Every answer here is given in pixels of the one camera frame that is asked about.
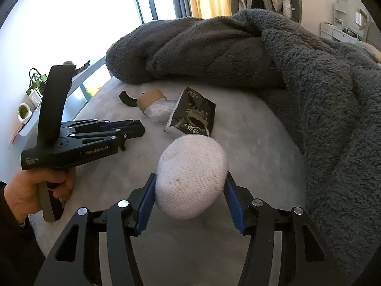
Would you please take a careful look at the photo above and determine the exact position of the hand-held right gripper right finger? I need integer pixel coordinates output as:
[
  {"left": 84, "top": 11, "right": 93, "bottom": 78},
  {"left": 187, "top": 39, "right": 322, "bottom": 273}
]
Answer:
[{"left": 224, "top": 171, "right": 347, "bottom": 286}]

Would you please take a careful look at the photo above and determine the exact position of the person's left hand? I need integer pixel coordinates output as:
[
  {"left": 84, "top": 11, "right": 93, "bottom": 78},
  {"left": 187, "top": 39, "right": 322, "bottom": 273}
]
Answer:
[{"left": 4, "top": 167, "right": 77, "bottom": 224}]

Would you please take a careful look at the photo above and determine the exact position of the brown cardboard tape roll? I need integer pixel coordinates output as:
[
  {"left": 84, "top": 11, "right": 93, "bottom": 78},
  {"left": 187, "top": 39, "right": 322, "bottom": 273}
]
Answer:
[{"left": 137, "top": 89, "right": 166, "bottom": 115}]

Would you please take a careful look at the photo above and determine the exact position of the green bag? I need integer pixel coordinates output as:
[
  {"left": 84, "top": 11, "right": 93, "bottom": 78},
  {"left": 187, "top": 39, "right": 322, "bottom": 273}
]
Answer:
[{"left": 28, "top": 68, "right": 48, "bottom": 91}]

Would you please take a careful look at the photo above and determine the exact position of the black curved plastic piece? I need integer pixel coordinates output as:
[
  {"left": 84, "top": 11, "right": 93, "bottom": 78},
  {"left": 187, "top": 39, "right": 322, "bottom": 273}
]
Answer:
[{"left": 119, "top": 91, "right": 138, "bottom": 107}]

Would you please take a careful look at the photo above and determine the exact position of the white cup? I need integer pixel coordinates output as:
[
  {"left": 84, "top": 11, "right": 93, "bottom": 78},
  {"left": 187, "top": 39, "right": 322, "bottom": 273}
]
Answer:
[{"left": 28, "top": 90, "right": 43, "bottom": 108}]

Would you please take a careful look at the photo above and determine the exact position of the bed with grey sheet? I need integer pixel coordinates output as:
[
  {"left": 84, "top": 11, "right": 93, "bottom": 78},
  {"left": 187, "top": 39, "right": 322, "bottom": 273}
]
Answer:
[{"left": 27, "top": 77, "right": 310, "bottom": 286}]

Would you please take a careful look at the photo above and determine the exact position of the person's left forearm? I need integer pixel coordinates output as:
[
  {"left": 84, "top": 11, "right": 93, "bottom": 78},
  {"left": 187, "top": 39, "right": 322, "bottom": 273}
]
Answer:
[{"left": 0, "top": 182, "right": 48, "bottom": 286}]

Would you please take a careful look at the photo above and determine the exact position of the tan pillow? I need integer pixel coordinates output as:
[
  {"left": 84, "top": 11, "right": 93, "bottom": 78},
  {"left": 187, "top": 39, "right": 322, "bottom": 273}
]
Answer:
[{"left": 361, "top": 41, "right": 381, "bottom": 63}]

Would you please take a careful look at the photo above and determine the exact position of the white dressing table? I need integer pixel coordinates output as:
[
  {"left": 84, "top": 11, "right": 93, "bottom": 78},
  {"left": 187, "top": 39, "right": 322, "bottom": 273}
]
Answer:
[{"left": 320, "top": 1, "right": 365, "bottom": 41}]

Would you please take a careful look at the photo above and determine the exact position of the grey fleece blanket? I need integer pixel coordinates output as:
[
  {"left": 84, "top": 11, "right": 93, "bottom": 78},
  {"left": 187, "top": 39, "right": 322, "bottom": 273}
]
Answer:
[{"left": 105, "top": 8, "right": 381, "bottom": 277}]

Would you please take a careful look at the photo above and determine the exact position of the yellow plastic bag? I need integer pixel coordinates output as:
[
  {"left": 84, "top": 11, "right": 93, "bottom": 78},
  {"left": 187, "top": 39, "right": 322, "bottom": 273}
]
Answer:
[{"left": 83, "top": 82, "right": 105, "bottom": 96}]

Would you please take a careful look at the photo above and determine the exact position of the black snack packet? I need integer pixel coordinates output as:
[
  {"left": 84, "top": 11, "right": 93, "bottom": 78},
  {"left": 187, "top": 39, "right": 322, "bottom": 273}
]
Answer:
[{"left": 164, "top": 87, "right": 216, "bottom": 138}]

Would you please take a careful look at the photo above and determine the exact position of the white plastic bag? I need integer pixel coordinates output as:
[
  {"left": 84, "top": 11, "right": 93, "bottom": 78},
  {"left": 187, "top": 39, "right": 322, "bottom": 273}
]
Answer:
[{"left": 146, "top": 99, "right": 179, "bottom": 124}]

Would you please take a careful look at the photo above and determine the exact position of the white sock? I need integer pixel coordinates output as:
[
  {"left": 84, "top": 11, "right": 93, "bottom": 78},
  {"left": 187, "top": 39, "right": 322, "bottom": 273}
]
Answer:
[{"left": 155, "top": 134, "right": 229, "bottom": 220}]

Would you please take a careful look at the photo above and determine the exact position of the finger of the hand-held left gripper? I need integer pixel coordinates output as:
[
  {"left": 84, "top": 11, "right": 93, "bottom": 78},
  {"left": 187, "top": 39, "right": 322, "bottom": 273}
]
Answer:
[
  {"left": 61, "top": 119, "right": 142, "bottom": 132},
  {"left": 67, "top": 123, "right": 146, "bottom": 152}
]

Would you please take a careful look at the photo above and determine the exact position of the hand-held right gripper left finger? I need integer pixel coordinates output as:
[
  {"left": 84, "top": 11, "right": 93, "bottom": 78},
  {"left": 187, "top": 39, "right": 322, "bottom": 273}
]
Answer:
[{"left": 34, "top": 173, "right": 158, "bottom": 286}]

